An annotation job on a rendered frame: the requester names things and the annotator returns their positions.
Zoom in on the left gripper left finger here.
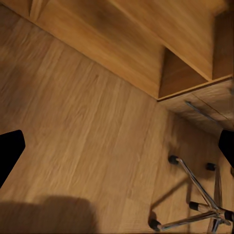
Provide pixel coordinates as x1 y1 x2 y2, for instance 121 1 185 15
0 130 25 188

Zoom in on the swivel chair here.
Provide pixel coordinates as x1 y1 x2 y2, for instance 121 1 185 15
150 156 234 234

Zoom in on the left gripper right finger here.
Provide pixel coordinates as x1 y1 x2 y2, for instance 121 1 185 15
218 130 234 169

